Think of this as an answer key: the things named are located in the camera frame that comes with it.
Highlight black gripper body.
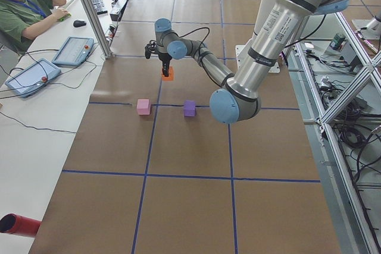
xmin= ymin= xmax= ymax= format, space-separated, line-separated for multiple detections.
xmin=158 ymin=52 xmax=171 ymax=63

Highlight orange foam block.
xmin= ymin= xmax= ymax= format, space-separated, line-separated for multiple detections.
xmin=161 ymin=67 xmax=174 ymax=81

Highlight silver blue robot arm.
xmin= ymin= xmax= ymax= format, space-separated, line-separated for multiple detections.
xmin=155 ymin=0 xmax=349 ymax=124

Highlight purple foam block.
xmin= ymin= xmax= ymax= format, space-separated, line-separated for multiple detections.
xmin=183 ymin=100 xmax=196 ymax=117

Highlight pink foam block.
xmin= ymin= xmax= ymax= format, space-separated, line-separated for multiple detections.
xmin=136 ymin=99 xmax=151 ymax=115

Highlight far blue teach pendant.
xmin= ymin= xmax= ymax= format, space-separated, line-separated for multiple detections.
xmin=52 ymin=36 xmax=94 ymax=67

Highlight blue teach pendant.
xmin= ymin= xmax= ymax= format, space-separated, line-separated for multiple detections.
xmin=52 ymin=36 xmax=94 ymax=67
xmin=5 ymin=58 xmax=61 ymax=98

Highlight black computer mouse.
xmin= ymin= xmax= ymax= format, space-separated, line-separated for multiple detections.
xmin=73 ymin=20 xmax=86 ymax=28

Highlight black keyboard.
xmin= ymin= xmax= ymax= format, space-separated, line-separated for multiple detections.
xmin=91 ymin=0 xmax=108 ymax=15

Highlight brown paper table cover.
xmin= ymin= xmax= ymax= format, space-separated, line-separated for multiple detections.
xmin=30 ymin=0 xmax=341 ymax=253

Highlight near blue teach pendant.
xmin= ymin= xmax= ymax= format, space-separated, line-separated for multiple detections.
xmin=5 ymin=58 xmax=61 ymax=98

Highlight person in green shirt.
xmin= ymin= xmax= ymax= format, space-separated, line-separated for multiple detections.
xmin=1 ymin=0 xmax=71 ymax=54

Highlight red cylinder tube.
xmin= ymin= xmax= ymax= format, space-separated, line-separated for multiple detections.
xmin=1 ymin=214 xmax=41 ymax=238

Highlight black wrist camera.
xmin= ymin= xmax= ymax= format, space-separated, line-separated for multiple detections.
xmin=145 ymin=40 xmax=157 ymax=59

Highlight aluminium frame post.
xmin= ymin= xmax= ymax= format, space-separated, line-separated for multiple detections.
xmin=81 ymin=0 xmax=113 ymax=59

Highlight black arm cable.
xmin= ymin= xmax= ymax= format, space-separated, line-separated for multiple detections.
xmin=178 ymin=12 xmax=327 ymax=64

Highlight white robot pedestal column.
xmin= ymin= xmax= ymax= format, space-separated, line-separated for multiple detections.
xmin=236 ymin=0 xmax=286 ymax=70

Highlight aluminium side frame rail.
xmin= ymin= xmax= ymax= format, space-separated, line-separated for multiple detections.
xmin=286 ymin=6 xmax=380 ymax=253

